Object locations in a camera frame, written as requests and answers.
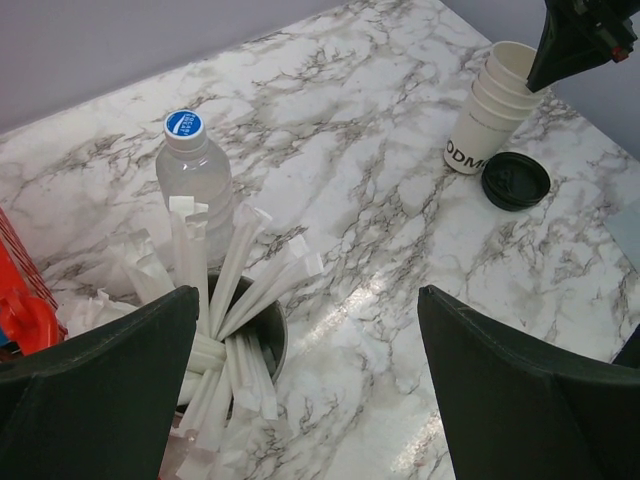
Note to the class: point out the light blue paper bag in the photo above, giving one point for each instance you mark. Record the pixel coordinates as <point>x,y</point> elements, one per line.
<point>624,227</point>

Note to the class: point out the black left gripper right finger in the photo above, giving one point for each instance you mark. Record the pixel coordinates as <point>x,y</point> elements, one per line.
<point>516,407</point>

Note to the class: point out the stack of white paper cups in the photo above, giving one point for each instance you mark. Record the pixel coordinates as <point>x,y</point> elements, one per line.
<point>498,102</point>

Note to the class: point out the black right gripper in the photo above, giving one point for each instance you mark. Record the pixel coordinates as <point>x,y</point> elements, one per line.
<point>581,35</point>

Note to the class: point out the red plastic shopping basket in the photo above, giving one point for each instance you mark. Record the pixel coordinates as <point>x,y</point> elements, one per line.
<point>28,308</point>

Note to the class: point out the clear water bottle blue cap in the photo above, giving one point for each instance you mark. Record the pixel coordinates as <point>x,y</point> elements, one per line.
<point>189,163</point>

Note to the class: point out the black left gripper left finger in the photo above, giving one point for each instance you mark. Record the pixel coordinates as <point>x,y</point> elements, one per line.
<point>100,405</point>

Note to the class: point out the grey metal straw holder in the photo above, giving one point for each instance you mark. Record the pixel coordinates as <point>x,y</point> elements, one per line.
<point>269,326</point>

